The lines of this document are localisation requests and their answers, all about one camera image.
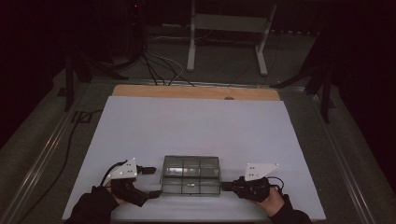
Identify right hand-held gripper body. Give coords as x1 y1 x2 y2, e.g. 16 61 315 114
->
232 162 279 203

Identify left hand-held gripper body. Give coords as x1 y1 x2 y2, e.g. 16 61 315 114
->
106 158 151 208

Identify clear grey compartment box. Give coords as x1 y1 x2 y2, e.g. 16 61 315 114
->
160 155 222 197

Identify person's left hand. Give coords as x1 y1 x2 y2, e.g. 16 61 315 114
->
105 181 125 205

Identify person's right hand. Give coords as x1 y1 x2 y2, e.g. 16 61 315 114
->
250 188 286 217

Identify white table mat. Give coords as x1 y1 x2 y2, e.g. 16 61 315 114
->
61 95 327 222

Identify black tripod stand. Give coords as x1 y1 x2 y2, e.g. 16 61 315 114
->
270 27 337 124
62 46 130 113

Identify grey metal stand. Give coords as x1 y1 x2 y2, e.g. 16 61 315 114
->
186 0 278 77

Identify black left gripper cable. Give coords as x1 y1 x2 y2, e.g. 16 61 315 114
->
99 160 129 188

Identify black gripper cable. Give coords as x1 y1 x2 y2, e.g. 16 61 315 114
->
267 175 285 195
99 160 129 188

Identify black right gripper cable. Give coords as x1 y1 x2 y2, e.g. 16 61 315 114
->
267 175 285 195

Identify long black floor cable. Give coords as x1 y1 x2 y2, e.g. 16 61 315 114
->
17 108 104 224

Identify aluminium floor rail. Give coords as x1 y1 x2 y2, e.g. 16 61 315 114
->
0 82 94 224
306 91 379 224
90 77 307 91

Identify bundle of black floor cables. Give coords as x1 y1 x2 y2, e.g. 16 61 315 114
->
141 46 196 88

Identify white floor cable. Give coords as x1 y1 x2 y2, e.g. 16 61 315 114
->
144 49 185 86

